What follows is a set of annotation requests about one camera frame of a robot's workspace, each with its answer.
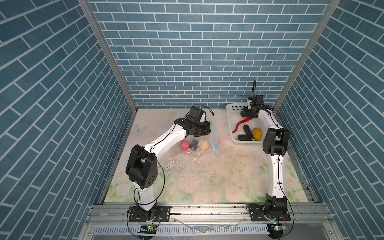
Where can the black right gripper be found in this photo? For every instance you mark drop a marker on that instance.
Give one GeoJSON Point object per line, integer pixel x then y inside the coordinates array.
{"type": "Point", "coordinates": [244, 112]}

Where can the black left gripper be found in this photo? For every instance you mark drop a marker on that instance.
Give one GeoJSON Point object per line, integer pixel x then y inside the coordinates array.
{"type": "Point", "coordinates": [207, 129]}

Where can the cream white food ball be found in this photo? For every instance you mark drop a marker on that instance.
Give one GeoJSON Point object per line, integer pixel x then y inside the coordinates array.
{"type": "Point", "coordinates": [203, 144]}

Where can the small black food ball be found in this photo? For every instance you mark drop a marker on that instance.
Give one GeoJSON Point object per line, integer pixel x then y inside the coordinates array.
{"type": "Point", "coordinates": [194, 145]}

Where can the pink round food ball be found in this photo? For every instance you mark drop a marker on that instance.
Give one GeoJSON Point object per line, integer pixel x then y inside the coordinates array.
{"type": "Point", "coordinates": [185, 145]}

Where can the clear zip top bag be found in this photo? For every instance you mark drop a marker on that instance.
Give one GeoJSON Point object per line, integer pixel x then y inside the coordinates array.
{"type": "Point", "coordinates": [172, 147]}

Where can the long black food piece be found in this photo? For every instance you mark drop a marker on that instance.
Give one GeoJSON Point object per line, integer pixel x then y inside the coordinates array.
{"type": "Point", "coordinates": [248, 131]}

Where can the large black food piece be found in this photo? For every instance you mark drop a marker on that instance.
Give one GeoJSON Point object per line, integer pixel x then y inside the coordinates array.
{"type": "Point", "coordinates": [245, 138]}

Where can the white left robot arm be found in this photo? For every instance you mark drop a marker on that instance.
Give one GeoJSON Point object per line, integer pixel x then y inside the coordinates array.
{"type": "Point", "coordinates": [142, 167]}

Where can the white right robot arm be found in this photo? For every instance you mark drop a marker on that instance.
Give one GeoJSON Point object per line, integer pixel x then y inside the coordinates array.
{"type": "Point", "coordinates": [275, 146]}

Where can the yellow food ball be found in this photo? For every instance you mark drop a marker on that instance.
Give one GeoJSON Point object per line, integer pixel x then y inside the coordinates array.
{"type": "Point", "coordinates": [257, 134]}

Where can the red chili pepper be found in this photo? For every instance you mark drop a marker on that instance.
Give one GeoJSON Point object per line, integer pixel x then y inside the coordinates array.
{"type": "Point", "coordinates": [244, 120]}

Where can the white plastic perforated basket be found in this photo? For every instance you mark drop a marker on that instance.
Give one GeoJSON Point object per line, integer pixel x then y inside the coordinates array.
{"type": "Point", "coordinates": [234, 117]}

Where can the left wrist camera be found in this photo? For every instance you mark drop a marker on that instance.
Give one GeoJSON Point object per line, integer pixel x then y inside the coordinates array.
{"type": "Point", "coordinates": [196, 115]}

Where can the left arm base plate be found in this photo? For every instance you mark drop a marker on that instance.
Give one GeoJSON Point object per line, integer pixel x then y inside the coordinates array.
{"type": "Point", "coordinates": [150, 213]}

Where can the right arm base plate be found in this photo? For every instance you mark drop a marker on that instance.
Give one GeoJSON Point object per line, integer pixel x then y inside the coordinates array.
{"type": "Point", "coordinates": [258, 213]}

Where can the aluminium mounting rail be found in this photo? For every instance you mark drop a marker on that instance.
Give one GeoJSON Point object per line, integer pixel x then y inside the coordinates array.
{"type": "Point", "coordinates": [234, 221]}

